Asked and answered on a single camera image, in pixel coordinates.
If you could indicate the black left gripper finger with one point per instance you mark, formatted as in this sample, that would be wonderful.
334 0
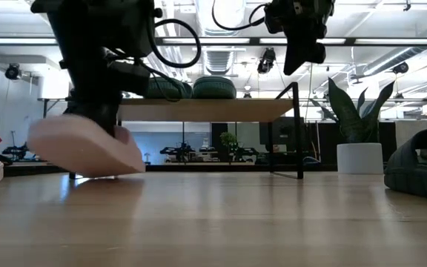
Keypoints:
108 118
78 110

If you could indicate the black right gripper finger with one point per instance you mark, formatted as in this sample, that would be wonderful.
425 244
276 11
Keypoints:
317 52
297 55

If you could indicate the green rubber slide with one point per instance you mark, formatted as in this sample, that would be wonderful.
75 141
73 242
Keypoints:
213 88
178 89

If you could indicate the wooden shelf with black frame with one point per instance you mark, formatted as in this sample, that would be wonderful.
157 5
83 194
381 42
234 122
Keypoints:
206 110

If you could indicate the black rubber slide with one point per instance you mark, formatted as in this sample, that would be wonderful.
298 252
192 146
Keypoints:
413 178

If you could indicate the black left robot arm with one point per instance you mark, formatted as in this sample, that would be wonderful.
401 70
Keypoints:
98 26

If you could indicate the black background robot arm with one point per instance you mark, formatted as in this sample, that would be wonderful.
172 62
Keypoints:
17 152
178 152

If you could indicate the green snake plant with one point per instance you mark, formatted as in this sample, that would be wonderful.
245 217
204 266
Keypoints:
350 118

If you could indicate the small green background plant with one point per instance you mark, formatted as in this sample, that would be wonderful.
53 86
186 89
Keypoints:
228 139

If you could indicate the white plant pot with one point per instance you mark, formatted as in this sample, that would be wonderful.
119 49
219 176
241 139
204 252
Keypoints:
360 157

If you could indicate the black hanging camera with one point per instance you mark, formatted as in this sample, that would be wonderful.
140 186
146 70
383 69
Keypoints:
267 59

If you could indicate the black metal rig frame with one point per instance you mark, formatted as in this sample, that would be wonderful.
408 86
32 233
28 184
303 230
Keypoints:
350 41

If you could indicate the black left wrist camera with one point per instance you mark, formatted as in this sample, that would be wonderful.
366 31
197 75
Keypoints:
130 78

